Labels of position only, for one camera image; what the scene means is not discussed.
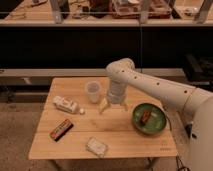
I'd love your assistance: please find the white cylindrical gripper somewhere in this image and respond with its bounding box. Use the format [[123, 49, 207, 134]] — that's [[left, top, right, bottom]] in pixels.
[[99, 80, 128, 114]]

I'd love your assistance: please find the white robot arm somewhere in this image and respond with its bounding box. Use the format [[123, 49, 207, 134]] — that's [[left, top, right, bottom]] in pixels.
[[99, 58, 213, 171]]

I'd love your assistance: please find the clear plastic cup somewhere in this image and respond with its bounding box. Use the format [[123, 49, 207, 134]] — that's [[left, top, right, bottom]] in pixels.
[[85, 81, 101, 103]]

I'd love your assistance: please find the brown snack in bowl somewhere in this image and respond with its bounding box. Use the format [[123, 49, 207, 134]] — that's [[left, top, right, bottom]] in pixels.
[[141, 110, 151, 124]]

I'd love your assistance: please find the green bowl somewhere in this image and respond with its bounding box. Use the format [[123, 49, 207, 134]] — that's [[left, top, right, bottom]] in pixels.
[[132, 103, 167, 136]]

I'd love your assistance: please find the wooden table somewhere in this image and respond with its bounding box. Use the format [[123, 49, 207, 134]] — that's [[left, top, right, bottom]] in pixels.
[[28, 77, 177, 159]]

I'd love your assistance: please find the white plastic bottle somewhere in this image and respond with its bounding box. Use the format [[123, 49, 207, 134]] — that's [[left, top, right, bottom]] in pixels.
[[53, 96, 85, 114]]

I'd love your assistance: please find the red brown snack bar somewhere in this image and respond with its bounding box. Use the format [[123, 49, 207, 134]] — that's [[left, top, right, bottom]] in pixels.
[[50, 119, 74, 141]]

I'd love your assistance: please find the black equipment at right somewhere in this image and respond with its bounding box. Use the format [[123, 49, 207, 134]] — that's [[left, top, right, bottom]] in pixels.
[[183, 54, 213, 82]]

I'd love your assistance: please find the long wooden shelf bench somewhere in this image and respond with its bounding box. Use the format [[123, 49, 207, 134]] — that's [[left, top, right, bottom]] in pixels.
[[0, 0, 213, 27]]

